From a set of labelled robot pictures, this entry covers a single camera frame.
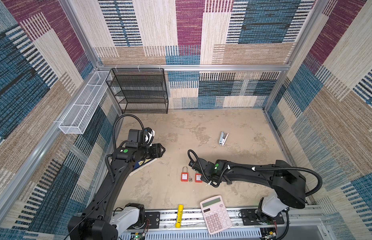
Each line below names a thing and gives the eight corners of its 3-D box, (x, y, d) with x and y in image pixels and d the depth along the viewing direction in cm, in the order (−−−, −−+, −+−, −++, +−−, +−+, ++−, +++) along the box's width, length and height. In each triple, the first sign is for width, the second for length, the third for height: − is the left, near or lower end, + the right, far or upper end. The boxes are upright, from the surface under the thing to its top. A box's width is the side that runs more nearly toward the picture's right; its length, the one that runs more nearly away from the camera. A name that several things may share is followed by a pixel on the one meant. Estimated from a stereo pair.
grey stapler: (217, 144, 103) (218, 142, 101) (221, 133, 108) (221, 131, 106) (225, 146, 101) (225, 144, 99) (228, 135, 107) (229, 133, 105)
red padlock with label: (180, 181, 87) (180, 180, 86) (181, 167, 93) (180, 166, 91) (188, 181, 87) (188, 180, 86) (188, 167, 93) (188, 166, 91)
